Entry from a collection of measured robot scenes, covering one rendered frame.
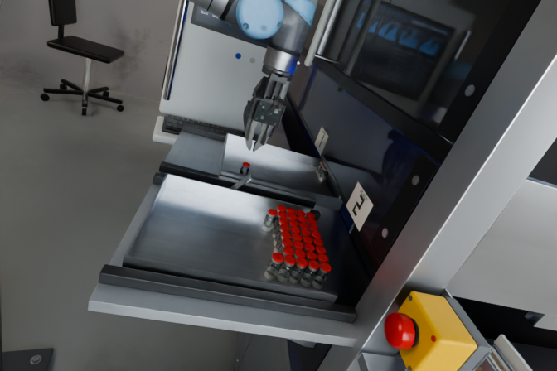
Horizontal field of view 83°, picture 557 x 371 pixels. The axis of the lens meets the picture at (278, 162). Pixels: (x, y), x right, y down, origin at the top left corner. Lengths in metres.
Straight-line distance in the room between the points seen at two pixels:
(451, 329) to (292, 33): 0.57
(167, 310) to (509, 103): 0.50
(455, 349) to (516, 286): 0.18
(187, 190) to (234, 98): 0.70
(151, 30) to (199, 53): 2.63
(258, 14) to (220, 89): 0.84
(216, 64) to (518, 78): 1.07
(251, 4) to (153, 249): 0.42
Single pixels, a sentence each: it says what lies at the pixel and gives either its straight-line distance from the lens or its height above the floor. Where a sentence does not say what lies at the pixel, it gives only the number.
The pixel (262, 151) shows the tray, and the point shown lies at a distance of 1.05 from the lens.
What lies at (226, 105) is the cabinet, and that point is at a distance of 1.37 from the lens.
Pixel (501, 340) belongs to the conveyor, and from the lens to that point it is 0.65.
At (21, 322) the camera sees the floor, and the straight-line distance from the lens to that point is 1.63.
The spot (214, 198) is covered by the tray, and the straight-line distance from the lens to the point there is 0.74.
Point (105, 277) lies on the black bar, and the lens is 0.52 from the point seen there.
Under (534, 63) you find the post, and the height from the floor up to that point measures 1.33.
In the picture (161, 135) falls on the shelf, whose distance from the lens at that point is 1.17.
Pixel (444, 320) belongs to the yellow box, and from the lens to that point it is 0.47.
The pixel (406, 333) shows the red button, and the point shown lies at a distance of 0.45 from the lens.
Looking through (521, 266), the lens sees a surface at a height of 1.09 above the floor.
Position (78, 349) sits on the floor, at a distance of 1.53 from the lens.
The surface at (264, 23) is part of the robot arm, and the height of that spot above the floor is 1.27.
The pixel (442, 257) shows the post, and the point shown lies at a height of 1.08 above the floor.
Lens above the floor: 1.28
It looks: 23 degrees down
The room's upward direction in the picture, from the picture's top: 20 degrees clockwise
